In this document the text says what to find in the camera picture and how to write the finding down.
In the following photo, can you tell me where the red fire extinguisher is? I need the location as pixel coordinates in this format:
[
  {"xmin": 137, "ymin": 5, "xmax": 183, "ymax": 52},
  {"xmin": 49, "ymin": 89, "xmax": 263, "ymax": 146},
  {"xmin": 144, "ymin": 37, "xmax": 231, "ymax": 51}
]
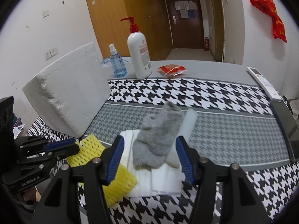
[{"xmin": 204, "ymin": 36, "xmax": 210, "ymax": 52}]

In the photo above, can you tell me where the white styrofoam box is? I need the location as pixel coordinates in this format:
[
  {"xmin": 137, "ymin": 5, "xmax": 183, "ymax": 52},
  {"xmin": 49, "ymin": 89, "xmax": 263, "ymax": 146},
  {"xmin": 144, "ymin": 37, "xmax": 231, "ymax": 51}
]
[{"xmin": 22, "ymin": 43, "xmax": 111, "ymax": 138}]

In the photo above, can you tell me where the wooden side door frame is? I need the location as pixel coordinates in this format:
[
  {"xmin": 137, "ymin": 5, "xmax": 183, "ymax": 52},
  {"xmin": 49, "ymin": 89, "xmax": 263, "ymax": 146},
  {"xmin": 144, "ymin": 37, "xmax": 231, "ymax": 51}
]
[{"xmin": 209, "ymin": 0, "xmax": 224, "ymax": 62}]

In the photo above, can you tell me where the grey fuzzy sock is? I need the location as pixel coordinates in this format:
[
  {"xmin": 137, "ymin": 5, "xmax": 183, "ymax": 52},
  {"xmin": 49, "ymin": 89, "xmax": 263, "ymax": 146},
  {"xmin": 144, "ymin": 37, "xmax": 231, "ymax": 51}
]
[{"xmin": 132, "ymin": 101, "xmax": 184, "ymax": 168}]

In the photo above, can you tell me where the yellow foam net sleeve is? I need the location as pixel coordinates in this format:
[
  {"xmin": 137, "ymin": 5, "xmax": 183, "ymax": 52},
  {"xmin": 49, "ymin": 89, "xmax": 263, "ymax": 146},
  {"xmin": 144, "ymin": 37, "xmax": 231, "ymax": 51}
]
[{"xmin": 67, "ymin": 135, "xmax": 138, "ymax": 207}]

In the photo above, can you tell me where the dark brown entrance door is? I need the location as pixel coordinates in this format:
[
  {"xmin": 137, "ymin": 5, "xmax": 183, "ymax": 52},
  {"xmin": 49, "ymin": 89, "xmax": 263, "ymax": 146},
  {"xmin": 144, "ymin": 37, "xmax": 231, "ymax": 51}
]
[{"xmin": 165, "ymin": 0, "xmax": 204, "ymax": 49}]

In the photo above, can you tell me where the houndstooth table mat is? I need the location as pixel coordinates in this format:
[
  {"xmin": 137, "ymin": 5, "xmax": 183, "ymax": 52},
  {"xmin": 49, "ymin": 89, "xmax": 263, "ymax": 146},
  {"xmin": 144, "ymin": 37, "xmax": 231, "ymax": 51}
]
[{"xmin": 26, "ymin": 78, "xmax": 299, "ymax": 224}]

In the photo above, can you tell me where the white remote control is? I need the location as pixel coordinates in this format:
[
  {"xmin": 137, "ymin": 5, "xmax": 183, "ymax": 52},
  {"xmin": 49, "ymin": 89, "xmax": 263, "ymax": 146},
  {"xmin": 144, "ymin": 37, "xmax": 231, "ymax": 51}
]
[{"xmin": 247, "ymin": 67, "xmax": 282, "ymax": 102}]

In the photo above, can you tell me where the person left hand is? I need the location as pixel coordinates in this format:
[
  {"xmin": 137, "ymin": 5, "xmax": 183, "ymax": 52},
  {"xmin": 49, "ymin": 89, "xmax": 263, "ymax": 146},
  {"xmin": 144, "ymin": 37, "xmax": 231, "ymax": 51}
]
[{"xmin": 23, "ymin": 187, "xmax": 37, "ymax": 204}]

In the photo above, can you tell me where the white foam tube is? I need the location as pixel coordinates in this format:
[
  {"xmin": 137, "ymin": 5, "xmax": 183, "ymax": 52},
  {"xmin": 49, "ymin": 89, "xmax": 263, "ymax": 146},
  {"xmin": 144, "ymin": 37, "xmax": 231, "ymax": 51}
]
[{"xmin": 166, "ymin": 108, "xmax": 198, "ymax": 168}]

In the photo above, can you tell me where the black smartphone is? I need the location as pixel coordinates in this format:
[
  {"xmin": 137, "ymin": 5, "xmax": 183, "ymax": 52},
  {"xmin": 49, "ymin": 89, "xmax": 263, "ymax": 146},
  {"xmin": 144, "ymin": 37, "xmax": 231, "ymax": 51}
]
[{"xmin": 271, "ymin": 102, "xmax": 299, "ymax": 162}]

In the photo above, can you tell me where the white tissue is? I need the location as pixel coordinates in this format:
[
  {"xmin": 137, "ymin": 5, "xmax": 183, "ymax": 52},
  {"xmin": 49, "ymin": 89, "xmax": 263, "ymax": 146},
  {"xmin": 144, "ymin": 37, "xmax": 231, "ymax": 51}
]
[{"xmin": 120, "ymin": 130, "xmax": 184, "ymax": 197}]

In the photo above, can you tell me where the red plastic bag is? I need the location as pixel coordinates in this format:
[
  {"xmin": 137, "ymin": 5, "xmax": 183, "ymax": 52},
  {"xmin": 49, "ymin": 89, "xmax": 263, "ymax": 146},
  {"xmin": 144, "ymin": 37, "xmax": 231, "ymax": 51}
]
[{"xmin": 250, "ymin": 0, "xmax": 287, "ymax": 43}]

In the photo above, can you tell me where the white pump lotion bottle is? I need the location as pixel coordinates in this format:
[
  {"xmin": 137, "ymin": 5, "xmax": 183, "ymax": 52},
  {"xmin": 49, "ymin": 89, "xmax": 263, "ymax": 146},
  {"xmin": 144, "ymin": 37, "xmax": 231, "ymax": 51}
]
[{"xmin": 121, "ymin": 16, "xmax": 152, "ymax": 80}]

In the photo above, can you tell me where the blue spray bottle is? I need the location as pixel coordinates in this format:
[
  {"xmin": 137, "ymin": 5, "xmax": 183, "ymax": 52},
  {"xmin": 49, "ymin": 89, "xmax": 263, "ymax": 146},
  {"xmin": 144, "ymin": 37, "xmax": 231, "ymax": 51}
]
[{"xmin": 109, "ymin": 43, "xmax": 127, "ymax": 77}]

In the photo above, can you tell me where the red snack packet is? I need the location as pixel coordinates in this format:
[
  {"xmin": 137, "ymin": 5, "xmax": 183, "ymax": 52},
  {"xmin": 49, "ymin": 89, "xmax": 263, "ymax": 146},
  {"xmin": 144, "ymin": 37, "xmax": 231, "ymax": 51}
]
[{"xmin": 158, "ymin": 64, "xmax": 187, "ymax": 77}]

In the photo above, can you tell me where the wall switch panel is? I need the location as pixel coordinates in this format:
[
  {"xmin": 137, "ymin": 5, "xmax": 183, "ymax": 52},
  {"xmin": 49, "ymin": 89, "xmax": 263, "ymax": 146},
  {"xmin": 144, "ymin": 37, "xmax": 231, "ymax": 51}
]
[{"xmin": 44, "ymin": 47, "xmax": 58, "ymax": 61}]

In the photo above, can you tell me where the wooden wardrobe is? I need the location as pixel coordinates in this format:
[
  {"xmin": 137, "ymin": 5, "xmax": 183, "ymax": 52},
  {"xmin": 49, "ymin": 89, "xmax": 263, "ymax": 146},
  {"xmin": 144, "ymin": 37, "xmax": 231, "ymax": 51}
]
[{"xmin": 86, "ymin": 0, "xmax": 172, "ymax": 61}]

